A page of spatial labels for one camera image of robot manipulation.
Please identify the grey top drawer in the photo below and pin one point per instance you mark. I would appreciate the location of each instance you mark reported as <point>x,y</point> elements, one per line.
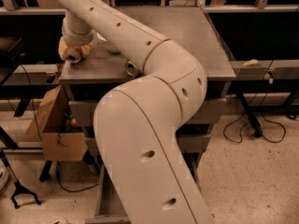
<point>209,113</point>

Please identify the green soda can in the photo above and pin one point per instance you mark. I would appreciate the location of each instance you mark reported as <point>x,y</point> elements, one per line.
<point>131,69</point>

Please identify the grey middle drawer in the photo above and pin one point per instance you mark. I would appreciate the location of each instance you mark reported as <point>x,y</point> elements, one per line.
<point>188,143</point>

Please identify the brown cardboard box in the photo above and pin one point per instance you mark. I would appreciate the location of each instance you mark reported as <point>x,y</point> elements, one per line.
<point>48,128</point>

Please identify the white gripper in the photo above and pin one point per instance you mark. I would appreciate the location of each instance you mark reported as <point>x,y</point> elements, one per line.
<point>77,37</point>

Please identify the grey open bottom drawer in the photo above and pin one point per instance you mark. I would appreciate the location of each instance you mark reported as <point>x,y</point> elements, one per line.
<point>108,209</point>

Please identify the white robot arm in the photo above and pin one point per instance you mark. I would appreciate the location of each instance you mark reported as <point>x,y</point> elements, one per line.
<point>135,124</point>

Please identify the white ceramic bowl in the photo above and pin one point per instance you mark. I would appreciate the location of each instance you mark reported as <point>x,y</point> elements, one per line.
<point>106,44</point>

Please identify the yellow foam scrap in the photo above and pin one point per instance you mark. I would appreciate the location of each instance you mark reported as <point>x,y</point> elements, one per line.
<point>250,63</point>

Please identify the black tripod stand leg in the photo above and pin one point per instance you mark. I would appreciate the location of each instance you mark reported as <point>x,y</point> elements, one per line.
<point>19,188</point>

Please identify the grey three-drawer cabinet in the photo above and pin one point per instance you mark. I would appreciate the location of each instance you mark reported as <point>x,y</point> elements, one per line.
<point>102,71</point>

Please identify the grey metal side bench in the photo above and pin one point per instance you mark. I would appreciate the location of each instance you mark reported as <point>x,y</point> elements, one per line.
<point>264,70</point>

